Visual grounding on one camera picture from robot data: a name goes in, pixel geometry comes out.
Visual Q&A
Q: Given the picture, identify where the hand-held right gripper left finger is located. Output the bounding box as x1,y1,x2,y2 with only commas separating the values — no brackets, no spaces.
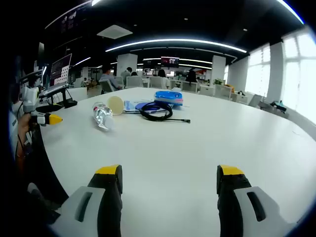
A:
50,164,123,237

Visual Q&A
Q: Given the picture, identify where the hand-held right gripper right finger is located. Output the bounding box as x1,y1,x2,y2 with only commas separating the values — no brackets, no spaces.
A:
216,164,301,237

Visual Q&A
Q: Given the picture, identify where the clear plastic water bottle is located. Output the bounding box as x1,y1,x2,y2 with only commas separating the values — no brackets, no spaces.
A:
92,101,116,132

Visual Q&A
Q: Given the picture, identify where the cream paper cup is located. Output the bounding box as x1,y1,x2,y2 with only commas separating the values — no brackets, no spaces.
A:
106,95,124,116

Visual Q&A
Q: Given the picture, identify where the blue wet wipes pack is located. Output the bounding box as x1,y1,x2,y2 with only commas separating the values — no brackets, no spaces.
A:
122,99,158,115

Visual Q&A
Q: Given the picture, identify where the blue tissue pack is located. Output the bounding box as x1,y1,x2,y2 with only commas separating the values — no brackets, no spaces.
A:
154,87,185,109

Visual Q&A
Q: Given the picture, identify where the person's left hand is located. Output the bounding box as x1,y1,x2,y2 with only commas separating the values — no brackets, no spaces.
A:
16,114,38,140

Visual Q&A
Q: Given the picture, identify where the black laptop stand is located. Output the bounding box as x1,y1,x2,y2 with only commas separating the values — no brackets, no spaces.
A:
61,87,78,109

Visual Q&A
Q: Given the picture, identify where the open laptop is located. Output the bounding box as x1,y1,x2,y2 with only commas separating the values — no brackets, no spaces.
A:
38,53,73,97

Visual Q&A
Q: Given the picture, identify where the ceiling air conditioner unit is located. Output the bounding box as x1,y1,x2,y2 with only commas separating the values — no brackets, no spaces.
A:
96,24,134,40

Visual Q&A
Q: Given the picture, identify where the white table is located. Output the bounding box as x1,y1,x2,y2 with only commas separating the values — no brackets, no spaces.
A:
39,86,316,237

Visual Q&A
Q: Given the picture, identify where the dark bag with teal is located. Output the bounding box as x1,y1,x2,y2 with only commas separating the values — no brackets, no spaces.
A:
270,100,287,112

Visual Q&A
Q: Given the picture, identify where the hanging display screen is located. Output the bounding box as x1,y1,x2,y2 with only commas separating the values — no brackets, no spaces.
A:
160,56,180,69

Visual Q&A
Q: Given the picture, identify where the long ceiling light strip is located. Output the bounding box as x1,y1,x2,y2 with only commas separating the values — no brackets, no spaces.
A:
105,38,247,54

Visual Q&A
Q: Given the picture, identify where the narrow window with blinds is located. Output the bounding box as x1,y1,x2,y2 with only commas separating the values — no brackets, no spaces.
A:
244,46,271,93

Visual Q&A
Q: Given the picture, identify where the wide window with blinds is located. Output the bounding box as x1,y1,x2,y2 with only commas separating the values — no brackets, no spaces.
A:
281,27,316,117

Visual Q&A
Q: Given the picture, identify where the overhead ceiling light strip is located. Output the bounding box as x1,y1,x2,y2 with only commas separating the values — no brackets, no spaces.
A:
276,0,306,25

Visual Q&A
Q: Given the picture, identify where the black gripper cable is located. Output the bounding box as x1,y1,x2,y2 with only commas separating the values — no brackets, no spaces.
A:
15,134,32,158

